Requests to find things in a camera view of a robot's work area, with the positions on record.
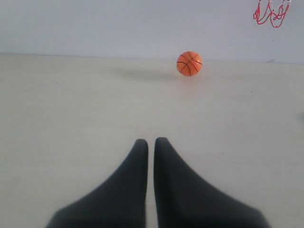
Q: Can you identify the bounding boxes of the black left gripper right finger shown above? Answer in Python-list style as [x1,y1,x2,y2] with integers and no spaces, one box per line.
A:
[153,137,271,228]

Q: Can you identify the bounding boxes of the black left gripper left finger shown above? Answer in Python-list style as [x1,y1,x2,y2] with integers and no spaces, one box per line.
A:
[47,139,148,228]

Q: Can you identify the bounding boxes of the small orange toy basketball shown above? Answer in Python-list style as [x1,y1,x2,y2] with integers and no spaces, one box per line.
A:
[176,51,203,76]

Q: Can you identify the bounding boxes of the red mini basketball hoop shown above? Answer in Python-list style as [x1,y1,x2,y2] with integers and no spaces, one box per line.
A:
[253,0,292,28]

